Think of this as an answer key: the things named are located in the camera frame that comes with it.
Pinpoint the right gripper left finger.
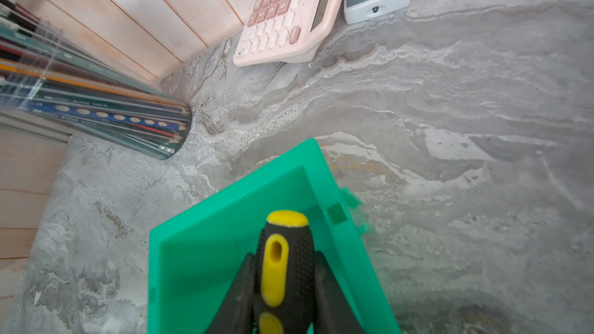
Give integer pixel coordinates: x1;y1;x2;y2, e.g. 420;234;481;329
204;253;255;334

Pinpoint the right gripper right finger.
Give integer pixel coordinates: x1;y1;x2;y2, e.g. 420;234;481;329
313;250;364;334

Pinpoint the black yellow screwdriver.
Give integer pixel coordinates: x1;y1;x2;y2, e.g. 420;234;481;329
253;210;315;333

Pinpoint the green plastic bin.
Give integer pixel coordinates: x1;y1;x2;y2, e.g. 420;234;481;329
147;138;402;334

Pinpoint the pink calculator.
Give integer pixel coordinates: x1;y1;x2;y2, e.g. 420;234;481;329
233;0;343;67

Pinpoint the clear pencil cup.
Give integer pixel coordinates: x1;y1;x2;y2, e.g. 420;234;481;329
1;0;193;160

